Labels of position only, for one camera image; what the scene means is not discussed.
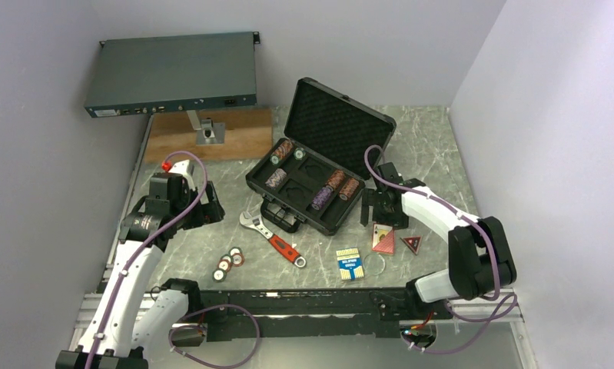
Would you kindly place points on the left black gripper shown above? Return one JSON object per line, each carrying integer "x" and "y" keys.
{"x": 205, "y": 213}

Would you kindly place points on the triangular all in button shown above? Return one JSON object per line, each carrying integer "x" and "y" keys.
{"x": 413, "y": 243}

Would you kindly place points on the red handled adjustable wrench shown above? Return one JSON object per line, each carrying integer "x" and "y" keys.
{"x": 285, "y": 249}

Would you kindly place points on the orange black chip stack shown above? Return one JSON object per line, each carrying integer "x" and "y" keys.
{"x": 335, "y": 180}

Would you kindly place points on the green poker chip middle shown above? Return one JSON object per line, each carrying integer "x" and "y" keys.
{"x": 227, "y": 258}

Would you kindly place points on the purple chip stack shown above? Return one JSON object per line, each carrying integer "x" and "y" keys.
{"x": 321, "y": 197}

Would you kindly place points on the green chip in case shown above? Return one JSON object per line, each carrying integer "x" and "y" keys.
{"x": 299, "y": 154}

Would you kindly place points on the clear round dealer disc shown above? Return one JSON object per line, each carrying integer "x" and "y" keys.
{"x": 374, "y": 264}

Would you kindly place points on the red playing card deck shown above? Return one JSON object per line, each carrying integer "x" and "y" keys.
{"x": 383, "y": 239}

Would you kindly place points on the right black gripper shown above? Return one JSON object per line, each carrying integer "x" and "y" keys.
{"x": 371, "y": 197}

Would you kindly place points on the blue texas holdem card box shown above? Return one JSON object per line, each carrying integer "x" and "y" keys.
{"x": 350, "y": 264}

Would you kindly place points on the black poker set case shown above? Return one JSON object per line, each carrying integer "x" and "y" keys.
{"x": 335, "y": 131}

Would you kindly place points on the brown chip stack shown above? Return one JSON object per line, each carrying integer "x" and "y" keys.
{"x": 348, "y": 189}

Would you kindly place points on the green poker chip bottom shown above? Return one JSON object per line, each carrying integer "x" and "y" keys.
{"x": 219, "y": 275}

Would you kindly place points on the wooden board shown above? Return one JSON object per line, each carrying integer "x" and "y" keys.
{"x": 249, "y": 135}

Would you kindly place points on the green poker chip top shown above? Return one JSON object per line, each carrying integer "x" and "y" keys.
{"x": 234, "y": 251}

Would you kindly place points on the red poker chip left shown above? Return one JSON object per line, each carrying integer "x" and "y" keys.
{"x": 224, "y": 265}

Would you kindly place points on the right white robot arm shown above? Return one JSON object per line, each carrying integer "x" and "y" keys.
{"x": 479, "y": 257}

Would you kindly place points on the green poker chip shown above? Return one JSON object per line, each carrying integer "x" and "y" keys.
{"x": 219, "y": 275}
{"x": 227, "y": 258}
{"x": 234, "y": 251}

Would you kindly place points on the grey metal stand bracket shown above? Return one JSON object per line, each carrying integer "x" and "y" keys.
{"x": 208, "y": 131}

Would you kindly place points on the grey rack-mount network unit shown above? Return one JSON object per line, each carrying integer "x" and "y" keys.
{"x": 142, "y": 76}

